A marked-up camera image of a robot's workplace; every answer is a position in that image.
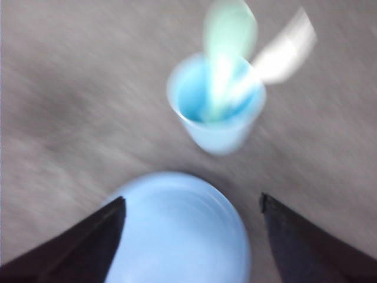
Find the white plastic fork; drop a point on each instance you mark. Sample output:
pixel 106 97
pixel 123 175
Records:
pixel 276 62

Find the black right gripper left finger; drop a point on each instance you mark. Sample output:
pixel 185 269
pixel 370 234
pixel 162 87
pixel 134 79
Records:
pixel 84 253

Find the blue plastic plate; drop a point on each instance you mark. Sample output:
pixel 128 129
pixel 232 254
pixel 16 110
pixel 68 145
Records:
pixel 179 228

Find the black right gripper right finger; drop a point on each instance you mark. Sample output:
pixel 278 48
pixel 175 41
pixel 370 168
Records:
pixel 303 252

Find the light blue plastic cup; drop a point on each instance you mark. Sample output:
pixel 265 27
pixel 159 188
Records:
pixel 218 130

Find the mint green plastic spoon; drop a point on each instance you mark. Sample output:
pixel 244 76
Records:
pixel 230 32

